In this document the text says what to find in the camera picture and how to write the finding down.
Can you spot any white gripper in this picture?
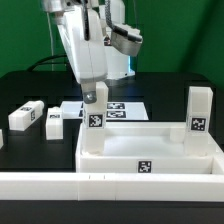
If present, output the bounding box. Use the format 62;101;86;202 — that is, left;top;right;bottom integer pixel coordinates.
57;4;108;104

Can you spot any white desk tabletop tray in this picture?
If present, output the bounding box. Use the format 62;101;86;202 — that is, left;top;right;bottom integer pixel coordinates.
76;122;224;175

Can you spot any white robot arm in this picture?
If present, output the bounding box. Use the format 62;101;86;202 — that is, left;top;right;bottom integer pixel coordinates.
42;0;143;104

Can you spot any white part at left edge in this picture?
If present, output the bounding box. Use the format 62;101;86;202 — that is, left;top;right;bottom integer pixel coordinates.
0;129;4;149

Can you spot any white marker base plate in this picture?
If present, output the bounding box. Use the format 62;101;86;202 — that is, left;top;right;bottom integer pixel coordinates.
60;101;148;120

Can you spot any black cable at base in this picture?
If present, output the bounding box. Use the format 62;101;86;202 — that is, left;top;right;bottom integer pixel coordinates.
26;53;71;72

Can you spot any white cable on green wall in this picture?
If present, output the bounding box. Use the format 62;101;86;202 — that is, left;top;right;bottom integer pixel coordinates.
46;13;56;72

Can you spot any white L-shaped obstacle wall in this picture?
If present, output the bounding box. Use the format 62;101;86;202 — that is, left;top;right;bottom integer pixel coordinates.
0;172;224;202

